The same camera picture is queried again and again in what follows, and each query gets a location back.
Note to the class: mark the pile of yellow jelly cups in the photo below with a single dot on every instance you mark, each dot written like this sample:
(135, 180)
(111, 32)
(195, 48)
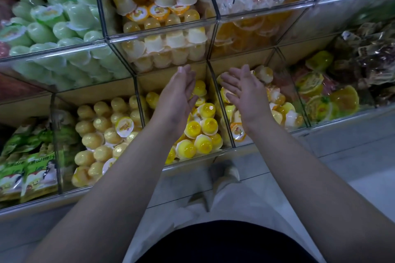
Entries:
(203, 130)

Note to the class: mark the light grey shorts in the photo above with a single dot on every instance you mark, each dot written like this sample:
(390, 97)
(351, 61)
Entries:
(228, 207)

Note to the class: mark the pile of pale yellow jelly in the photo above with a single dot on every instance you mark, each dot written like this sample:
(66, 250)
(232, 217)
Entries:
(99, 142)

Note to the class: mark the person's right hand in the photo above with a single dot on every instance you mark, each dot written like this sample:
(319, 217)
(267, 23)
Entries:
(250, 96)

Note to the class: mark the pile of pastel jelly cups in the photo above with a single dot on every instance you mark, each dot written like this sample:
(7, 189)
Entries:
(284, 115)

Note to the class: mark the person's right forearm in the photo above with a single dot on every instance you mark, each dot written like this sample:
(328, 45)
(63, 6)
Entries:
(327, 198)

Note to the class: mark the light shoe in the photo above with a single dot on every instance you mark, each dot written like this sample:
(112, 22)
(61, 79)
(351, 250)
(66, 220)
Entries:
(225, 176)
(199, 200)

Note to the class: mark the pile of green jelly cups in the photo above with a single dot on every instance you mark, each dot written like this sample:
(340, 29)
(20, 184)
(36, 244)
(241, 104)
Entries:
(62, 25)

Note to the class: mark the green juice pouches pile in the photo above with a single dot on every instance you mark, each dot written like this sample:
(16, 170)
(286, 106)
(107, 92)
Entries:
(31, 161)

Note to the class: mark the person's left hand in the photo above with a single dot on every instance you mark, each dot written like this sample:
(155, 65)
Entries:
(173, 102)

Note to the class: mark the person's left forearm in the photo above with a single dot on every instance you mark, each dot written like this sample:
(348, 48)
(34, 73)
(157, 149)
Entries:
(99, 204)

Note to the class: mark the pile of orange-lid jelly cups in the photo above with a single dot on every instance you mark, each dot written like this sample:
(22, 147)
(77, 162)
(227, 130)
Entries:
(160, 19)

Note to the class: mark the black shirt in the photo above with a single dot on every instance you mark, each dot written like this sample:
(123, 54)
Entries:
(228, 244)

